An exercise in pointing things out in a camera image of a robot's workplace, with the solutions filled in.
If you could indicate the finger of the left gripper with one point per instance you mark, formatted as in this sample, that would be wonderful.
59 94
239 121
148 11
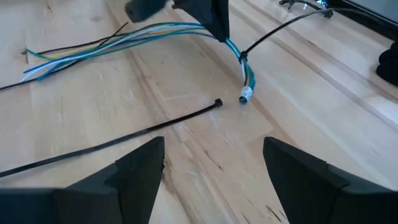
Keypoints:
211 15

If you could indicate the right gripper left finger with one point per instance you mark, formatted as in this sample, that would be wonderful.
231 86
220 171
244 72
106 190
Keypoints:
93 202

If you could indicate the black zip tie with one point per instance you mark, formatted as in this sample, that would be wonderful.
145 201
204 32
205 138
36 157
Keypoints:
218 102
243 56

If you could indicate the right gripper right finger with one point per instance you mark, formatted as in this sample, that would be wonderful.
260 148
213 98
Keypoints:
326 199

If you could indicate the clear safety glasses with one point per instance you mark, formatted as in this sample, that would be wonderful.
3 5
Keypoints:
290 3

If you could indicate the black grey work gloves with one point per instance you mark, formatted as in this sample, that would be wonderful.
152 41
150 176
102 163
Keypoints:
388 65

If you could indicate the black aluminium table frame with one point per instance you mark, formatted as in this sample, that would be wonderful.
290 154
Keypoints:
373 20

